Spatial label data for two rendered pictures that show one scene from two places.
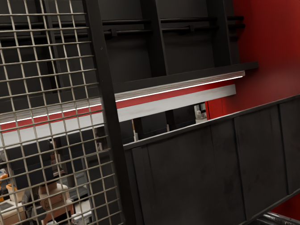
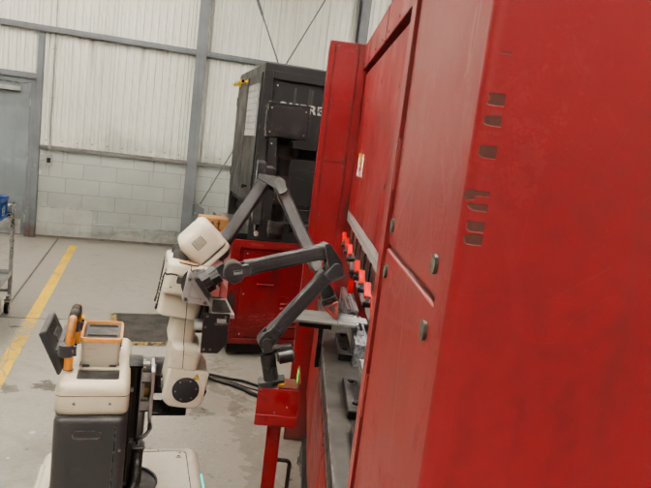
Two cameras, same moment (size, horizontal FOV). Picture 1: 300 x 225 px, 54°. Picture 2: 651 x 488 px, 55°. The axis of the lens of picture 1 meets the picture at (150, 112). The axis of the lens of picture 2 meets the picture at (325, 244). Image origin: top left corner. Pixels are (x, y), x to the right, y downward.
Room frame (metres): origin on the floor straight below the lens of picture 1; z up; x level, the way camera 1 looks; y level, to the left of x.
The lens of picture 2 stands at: (0.21, 2.61, 1.72)
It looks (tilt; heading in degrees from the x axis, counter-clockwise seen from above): 9 degrees down; 300
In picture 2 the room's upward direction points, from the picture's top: 7 degrees clockwise
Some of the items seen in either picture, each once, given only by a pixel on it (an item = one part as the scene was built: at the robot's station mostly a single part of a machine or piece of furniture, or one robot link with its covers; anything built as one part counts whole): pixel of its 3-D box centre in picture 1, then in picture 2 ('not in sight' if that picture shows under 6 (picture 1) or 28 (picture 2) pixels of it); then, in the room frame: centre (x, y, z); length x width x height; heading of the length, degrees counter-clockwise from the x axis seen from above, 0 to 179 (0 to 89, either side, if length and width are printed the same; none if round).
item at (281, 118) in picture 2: not in sight; (279, 174); (2.44, -0.61, 1.53); 0.51 x 0.25 x 0.85; 128
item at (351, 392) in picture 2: not in sight; (353, 397); (1.11, 0.74, 0.89); 0.30 x 0.05 x 0.03; 123
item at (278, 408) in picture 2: not in sight; (277, 394); (1.48, 0.62, 0.75); 0.20 x 0.16 x 0.18; 124
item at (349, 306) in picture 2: not in sight; (348, 306); (1.68, -0.27, 0.92); 0.50 x 0.06 x 0.10; 123
